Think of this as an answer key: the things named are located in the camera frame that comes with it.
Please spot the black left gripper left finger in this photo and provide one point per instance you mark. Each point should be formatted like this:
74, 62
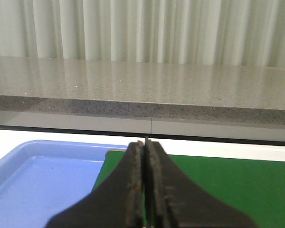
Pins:
115, 203

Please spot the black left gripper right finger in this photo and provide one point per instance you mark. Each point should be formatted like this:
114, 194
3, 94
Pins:
173, 200

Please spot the blue plastic tray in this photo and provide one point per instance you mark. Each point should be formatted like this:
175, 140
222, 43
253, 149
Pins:
39, 179

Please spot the green conveyor belt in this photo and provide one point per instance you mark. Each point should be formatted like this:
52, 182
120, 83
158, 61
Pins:
255, 187

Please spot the grey speckled stone counter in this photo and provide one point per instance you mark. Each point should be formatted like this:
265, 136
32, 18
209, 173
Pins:
215, 93

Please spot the white pleated curtain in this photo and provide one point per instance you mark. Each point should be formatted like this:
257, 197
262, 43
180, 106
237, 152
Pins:
223, 32

